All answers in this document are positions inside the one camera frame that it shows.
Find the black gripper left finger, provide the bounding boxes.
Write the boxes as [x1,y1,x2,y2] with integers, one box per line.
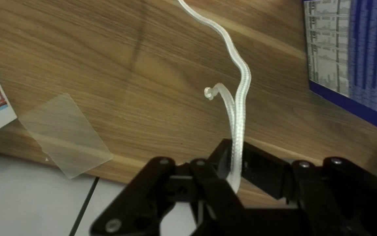
[89,137,252,236]

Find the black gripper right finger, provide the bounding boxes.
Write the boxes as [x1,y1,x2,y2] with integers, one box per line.
[240,143,377,236]

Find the thin long white rope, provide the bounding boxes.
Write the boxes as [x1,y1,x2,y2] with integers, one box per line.
[177,0,254,194]

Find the blue snack variety box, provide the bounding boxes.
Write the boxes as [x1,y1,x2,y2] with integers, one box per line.
[301,0,377,137]

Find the clear plastic sheet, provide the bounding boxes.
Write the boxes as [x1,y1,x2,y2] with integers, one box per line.
[17,93,116,179]

